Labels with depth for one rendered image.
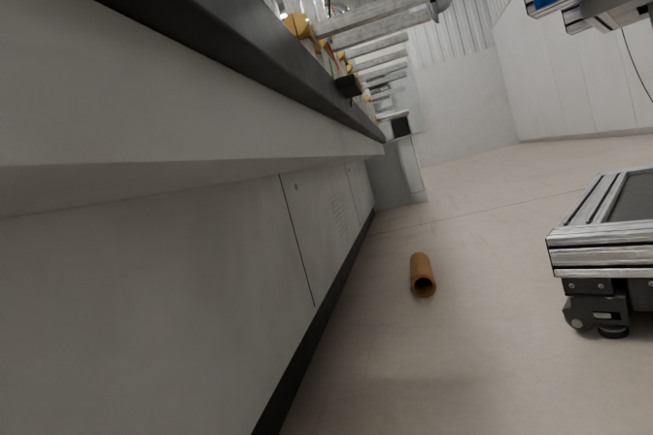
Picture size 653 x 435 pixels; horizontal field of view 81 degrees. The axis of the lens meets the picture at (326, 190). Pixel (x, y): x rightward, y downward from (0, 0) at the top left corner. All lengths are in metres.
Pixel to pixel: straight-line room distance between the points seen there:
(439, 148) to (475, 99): 1.43
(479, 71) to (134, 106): 10.16
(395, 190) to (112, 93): 3.60
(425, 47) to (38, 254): 10.13
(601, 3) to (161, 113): 1.03
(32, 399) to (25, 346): 0.04
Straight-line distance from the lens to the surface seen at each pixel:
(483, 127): 10.20
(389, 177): 3.78
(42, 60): 0.23
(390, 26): 1.19
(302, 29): 0.88
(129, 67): 0.28
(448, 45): 10.40
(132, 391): 0.53
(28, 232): 0.45
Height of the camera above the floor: 0.49
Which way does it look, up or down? 2 degrees down
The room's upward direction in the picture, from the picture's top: 15 degrees counter-clockwise
